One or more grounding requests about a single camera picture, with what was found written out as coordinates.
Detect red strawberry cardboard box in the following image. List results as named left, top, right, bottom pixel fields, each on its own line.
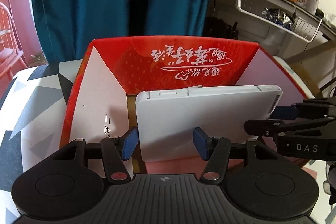
left=60, top=36, right=306, bottom=146

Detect pink box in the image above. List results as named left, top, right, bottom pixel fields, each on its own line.
left=144, top=134, right=279, bottom=175

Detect grey dressing table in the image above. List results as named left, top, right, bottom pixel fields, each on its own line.
left=216, top=0, right=335, bottom=63

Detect white box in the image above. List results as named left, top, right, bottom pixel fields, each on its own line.
left=135, top=85, right=282, bottom=162

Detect white wire basket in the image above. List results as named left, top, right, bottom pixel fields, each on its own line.
left=236, top=0, right=322, bottom=43

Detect patterned geometric tablecloth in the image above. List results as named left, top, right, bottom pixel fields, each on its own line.
left=1, top=60, right=81, bottom=223

